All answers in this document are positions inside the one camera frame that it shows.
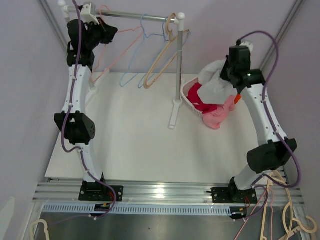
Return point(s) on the silver clothes rack rail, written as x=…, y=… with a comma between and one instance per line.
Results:
x=127, y=15

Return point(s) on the pink t shirt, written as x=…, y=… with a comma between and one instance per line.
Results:
x=215, y=118

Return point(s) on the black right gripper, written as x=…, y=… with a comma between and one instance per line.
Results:
x=223, y=75

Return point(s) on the pink wire hanger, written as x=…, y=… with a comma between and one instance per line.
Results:
x=109, y=57

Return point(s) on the white perforated plastic basket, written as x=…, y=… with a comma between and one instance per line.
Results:
x=185, y=88

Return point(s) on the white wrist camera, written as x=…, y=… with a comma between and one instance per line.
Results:
x=246, y=44
x=88, y=13

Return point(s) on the silver rack upright pole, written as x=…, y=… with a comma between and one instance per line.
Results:
x=180, y=27

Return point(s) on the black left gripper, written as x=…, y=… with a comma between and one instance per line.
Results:
x=108, y=32

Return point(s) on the magenta t shirt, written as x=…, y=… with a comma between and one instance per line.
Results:
x=194, y=98

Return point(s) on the pale pink tank top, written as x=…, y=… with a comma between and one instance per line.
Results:
x=214, y=90

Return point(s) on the aluminium mounting rail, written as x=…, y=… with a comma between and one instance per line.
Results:
x=135, y=192

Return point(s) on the white rack base foot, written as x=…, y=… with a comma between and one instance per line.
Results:
x=175, y=112

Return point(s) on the beige plastic hanger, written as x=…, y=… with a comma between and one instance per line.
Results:
x=166, y=55

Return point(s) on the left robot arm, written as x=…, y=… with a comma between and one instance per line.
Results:
x=77, y=129

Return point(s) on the white left rack foot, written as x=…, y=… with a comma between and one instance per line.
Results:
x=96, y=82

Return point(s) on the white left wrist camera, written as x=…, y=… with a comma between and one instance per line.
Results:
x=88, y=13

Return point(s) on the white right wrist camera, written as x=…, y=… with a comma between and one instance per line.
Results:
x=246, y=44

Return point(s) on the blue plastic hanger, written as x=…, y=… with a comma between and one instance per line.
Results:
x=168, y=39

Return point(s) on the white slotted cable duct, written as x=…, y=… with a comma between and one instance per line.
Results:
x=138, y=209

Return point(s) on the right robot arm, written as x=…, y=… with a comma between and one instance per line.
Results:
x=274, y=147

